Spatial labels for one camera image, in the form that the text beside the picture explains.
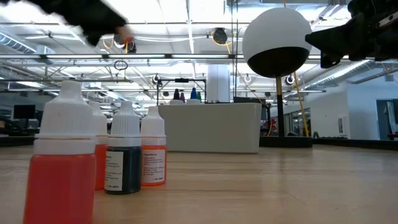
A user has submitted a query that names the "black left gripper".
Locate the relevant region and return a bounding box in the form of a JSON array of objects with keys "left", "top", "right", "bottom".
[{"left": 29, "top": 0, "right": 129, "bottom": 47}]

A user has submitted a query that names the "white rectangular bin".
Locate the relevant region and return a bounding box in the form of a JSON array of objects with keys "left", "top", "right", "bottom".
[{"left": 157, "top": 102, "right": 263, "bottom": 154}]

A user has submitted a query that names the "black retractable cable reel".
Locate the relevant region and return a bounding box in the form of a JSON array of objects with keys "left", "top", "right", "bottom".
[
  {"left": 211, "top": 27, "right": 229, "bottom": 45},
  {"left": 113, "top": 32, "right": 137, "bottom": 54}
]

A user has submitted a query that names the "yellow hanging cable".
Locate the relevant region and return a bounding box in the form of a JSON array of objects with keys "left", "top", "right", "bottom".
[{"left": 282, "top": 0, "right": 311, "bottom": 138}]

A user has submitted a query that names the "small dark dropper bottle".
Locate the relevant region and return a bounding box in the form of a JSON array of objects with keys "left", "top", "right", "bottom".
[{"left": 104, "top": 100, "right": 143, "bottom": 195}]

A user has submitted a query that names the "black metal stand frame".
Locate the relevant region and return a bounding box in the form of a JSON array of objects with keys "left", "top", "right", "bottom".
[{"left": 156, "top": 77, "right": 208, "bottom": 104}]

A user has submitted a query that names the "black computer monitor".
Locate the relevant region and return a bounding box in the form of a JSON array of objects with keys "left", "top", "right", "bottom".
[{"left": 12, "top": 105, "right": 36, "bottom": 120}]

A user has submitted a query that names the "black-capped Chefmaster bottle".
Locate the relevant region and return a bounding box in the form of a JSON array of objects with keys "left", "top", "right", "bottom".
[{"left": 169, "top": 88, "right": 185, "bottom": 105}]

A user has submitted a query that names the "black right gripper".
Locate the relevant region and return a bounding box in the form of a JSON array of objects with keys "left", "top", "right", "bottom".
[{"left": 304, "top": 0, "right": 398, "bottom": 69}]

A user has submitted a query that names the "long strip light fixture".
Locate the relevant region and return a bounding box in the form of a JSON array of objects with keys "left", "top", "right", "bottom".
[{"left": 0, "top": 53, "right": 398, "bottom": 60}]

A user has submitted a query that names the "white building column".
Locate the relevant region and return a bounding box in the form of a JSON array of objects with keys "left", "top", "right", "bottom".
[{"left": 206, "top": 63, "right": 231, "bottom": 104}]

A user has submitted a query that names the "white globe table lamp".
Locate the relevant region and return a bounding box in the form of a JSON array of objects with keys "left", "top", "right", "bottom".
[{"left": 241, "top": 7, "right": 313, "bottom": 149}]

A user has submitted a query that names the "small orange dropper bottle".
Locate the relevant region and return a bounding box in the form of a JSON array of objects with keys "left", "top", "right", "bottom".
[{"left": 140, "top": 105, "right": 168, "bottom": 187}]

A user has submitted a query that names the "small red dropper bottle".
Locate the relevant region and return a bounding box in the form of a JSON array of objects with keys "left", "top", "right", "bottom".
[
  {"left": 23, "top": 80, "right": 97, "bottom": 224},
  {"left": 89, "top": 101, "right": 109, "bottom": 192}
]

